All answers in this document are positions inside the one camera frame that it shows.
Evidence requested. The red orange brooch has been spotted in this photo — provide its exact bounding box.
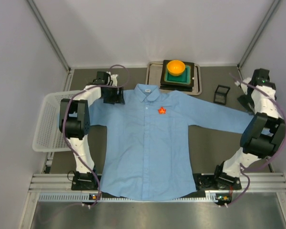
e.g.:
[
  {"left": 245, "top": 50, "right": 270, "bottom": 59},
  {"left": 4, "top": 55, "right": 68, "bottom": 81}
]
[{"left": 158, "top": 107, "right": 167, "bottom": 115}]

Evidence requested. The light blue button shirt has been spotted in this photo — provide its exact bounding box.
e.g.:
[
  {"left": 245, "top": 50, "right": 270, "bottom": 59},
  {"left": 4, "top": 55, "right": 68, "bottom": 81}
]
[{"left": 89, "top": 84, "right": 253, "bottom": 201}]

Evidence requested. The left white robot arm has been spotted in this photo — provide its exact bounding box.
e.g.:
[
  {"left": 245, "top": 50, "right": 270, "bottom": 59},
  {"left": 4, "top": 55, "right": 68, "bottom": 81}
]
[{"left": 59, "top": 72, "right": 125, "bottom": 190}]

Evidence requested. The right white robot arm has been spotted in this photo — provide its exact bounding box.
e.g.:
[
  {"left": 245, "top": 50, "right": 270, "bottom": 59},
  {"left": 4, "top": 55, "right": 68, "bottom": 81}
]
[{"left": 214, "top": 68, "right": 286, "bottom": 189}]

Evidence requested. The small black brooch box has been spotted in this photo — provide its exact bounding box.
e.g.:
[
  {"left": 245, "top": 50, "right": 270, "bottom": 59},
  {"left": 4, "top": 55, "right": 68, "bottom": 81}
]
[{"left": 213, "top": 84, "right": 230, "bottom": 105}]

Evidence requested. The silver metal tray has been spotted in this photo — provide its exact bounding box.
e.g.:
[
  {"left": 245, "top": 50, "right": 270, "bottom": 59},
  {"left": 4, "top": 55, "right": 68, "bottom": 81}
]
[{"left": 145, "top": 62, "right": 202, "bottom": 96}]

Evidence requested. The black square plate stack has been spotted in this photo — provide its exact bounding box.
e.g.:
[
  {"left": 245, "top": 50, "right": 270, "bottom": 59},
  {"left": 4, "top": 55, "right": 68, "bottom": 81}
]
[{"left": 160, "top": 60, "right": 194, "bottom": 92}]

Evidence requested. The green square plate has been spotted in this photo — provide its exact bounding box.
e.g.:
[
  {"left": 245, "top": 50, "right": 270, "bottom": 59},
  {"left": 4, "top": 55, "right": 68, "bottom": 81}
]
[{"left": 164, "top": 65, "right": 191, "bottom": 84}]

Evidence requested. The orange plastic bowl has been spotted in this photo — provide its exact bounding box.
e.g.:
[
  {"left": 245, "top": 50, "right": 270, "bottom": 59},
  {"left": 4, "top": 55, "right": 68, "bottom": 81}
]
[{"left": 166, "top": 60, "right": 185, "bottom": 76}]

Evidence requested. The white plastic basket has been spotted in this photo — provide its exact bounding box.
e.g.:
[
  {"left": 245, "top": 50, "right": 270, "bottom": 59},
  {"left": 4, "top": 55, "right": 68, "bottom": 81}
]
[{"left": 32, "top": 90, "right": 91, "bottom": 152}]

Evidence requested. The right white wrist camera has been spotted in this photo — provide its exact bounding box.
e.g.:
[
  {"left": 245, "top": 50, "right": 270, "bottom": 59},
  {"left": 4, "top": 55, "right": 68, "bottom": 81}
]
[{"left": 233, "top": 77, "right": 253, "bottom": 95}]

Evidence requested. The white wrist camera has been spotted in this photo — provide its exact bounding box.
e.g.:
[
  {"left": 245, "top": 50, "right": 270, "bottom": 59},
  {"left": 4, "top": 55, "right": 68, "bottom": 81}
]
[
  {"left": 106, "top": 71, "right": 119, "bottom": 87},
  {"left": 233, "top": 77, "right": 253, "bottom": 95}
]

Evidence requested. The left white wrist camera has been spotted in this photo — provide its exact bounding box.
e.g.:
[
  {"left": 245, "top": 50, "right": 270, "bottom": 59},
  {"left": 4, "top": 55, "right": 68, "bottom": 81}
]
[{"left": 106, "top": 71, "right": 119, "bottom": 87}]

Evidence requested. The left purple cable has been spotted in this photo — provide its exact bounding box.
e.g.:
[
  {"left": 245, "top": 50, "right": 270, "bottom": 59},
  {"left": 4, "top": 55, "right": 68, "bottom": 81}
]
[{"left": 63, "top": 64, "right": 130, "bottom": 208}]

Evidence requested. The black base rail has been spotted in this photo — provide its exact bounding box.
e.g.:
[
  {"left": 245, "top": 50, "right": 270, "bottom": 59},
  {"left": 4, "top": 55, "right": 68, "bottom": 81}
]
[{"left": 67, "top": 171, "right": 242, "bottom": 195}]

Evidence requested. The white slotted cable duct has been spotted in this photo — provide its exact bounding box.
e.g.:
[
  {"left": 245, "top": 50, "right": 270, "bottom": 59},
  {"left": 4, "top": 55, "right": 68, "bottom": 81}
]
[{"left": 39, "top": 193, "right": 228, "bottom": 203}]

